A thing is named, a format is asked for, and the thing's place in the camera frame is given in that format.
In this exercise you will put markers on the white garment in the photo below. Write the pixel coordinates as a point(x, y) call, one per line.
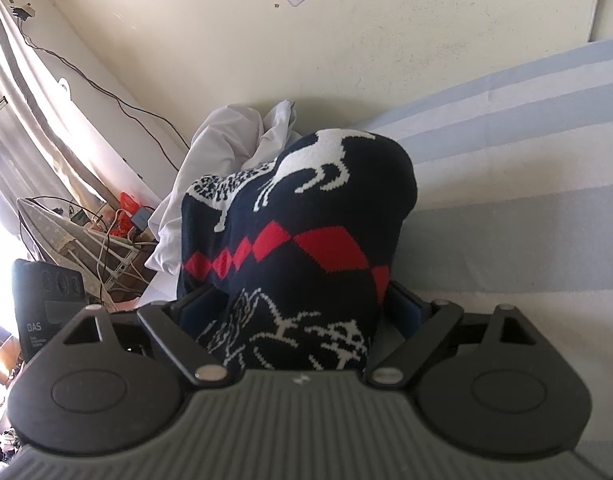
point(221, 145)

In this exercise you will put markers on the beige curtain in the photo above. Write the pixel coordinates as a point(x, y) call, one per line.
point(16, 110)

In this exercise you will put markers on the ironing board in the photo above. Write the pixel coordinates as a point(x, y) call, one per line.
point(51, 225)

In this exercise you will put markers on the grey power adapter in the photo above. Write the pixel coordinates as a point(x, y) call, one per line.
point(142, 219)

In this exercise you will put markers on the orange plastic bag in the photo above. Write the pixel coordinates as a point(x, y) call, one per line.
point(125, 205)

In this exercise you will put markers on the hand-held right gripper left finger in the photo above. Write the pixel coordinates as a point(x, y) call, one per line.
point(194, 317)

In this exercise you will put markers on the striped light blue bed sheet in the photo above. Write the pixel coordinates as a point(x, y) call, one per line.
point(511, 185)

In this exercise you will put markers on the navy patterned knit sweater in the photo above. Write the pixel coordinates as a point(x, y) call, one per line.
point(306, 210)

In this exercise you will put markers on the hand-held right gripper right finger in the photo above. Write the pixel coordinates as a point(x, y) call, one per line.
point(414, 317)

